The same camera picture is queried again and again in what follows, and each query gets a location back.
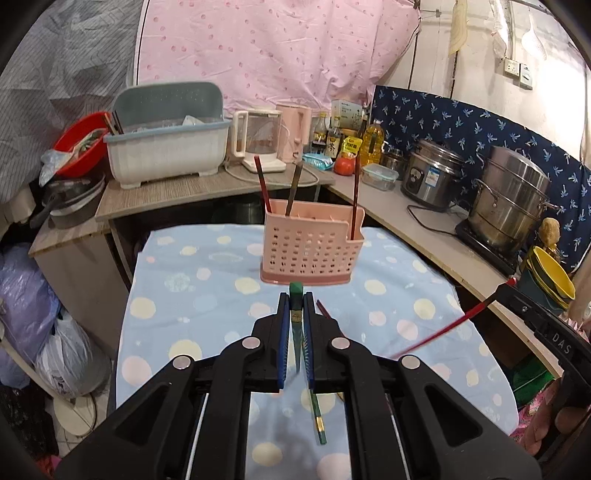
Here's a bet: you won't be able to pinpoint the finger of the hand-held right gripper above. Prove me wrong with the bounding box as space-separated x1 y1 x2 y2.
496 284 546 332

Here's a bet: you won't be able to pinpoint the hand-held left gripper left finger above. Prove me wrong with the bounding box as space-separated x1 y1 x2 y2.
55 292 291 480

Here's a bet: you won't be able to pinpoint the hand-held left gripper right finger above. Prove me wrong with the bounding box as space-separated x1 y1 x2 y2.
302 295 541 480

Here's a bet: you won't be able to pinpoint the green chopstick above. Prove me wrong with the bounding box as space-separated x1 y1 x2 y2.
308 391 328 445
288 284 304 374

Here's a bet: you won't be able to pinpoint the bright red chopstick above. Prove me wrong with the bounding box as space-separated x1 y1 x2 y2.
392 278 517 360

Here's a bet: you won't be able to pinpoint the pink perforated utensil holder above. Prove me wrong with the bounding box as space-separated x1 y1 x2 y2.
260 198 365 284

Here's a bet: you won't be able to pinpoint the brown chopstick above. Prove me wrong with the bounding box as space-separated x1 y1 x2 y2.
285 161 304 217

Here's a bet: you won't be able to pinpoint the red chopstick with black band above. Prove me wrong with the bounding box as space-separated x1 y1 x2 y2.
254 156 273 214

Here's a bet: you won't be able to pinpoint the stacked yellow green bowls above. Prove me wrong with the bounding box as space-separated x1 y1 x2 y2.
526 246 577 311

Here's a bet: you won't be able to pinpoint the black induction cooker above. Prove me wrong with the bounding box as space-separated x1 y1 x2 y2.
455 219 522 278

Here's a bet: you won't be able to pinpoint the pink patterned clothing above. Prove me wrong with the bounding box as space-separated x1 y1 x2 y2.
515 378 571 450

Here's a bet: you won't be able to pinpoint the ginger root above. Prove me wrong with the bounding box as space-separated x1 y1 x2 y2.
541 217 561 252

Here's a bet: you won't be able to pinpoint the blue planet print tablecloth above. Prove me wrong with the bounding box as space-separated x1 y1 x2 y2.
113 224 518 480

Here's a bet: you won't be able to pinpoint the steel steamer pot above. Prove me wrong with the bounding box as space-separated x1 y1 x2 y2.
468 145 552 254

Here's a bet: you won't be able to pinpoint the wooden counter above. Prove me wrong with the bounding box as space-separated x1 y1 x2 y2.
325 173 566 379
95 166 335 222

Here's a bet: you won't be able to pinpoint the steel rice cooker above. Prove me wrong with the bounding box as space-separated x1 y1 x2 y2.
401 138 466 212

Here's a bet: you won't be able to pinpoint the glass food container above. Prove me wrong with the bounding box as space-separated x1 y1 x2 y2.
361 164 399 191

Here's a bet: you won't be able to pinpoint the blue snack packet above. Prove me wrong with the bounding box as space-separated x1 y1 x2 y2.
302 152 335 171

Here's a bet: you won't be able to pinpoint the small steel pot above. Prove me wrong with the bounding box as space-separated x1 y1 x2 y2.
382 145 409 169

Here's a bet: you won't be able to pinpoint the navy floral cloth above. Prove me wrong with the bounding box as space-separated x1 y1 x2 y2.
372 85 591 273

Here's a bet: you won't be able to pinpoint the dark vinegar bottle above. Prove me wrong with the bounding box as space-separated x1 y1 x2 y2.
325 116 343 160

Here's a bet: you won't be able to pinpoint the dark soy sauce bottle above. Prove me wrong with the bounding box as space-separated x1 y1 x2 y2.
310 113 329 155

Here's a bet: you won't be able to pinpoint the white glass kettle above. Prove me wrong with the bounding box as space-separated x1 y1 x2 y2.
231 107 289 174

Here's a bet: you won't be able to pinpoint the yellow cooking oil bottle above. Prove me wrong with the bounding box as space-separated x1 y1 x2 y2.
360 120 385 167

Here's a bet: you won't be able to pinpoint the white plastic bag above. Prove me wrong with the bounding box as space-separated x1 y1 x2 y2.
34 311 112 400

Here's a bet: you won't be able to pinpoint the low wooden cabinet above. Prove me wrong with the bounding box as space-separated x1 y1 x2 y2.
28 217 130 347

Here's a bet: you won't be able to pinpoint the grey white dish drainer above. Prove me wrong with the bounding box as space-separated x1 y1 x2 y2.
104 82 232 189

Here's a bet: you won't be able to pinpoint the white green carton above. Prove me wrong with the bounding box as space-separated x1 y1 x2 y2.
331 99 365 132

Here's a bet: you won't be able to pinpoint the black frying pan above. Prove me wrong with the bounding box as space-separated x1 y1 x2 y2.
30 173 106 229

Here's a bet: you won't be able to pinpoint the red plastic basin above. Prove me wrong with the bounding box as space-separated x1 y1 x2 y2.
53 112 112 178

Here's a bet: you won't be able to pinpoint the purple plastic bag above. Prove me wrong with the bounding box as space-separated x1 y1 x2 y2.
0 244 61 388

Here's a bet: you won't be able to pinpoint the beige hanging cloth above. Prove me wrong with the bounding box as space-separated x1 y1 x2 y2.
449 0 469 56

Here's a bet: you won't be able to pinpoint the translucent plastic bag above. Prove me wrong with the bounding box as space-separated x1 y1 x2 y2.
39 150 70 188

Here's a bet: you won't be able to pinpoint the pink dotted cloth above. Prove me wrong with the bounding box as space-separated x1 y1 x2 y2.
139 0 421 116

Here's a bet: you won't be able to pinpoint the grey striped cloth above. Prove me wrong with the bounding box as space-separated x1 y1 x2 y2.
0 0 148 204

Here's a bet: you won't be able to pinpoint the black power cable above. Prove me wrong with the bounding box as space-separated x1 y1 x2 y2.
406 203 467 232

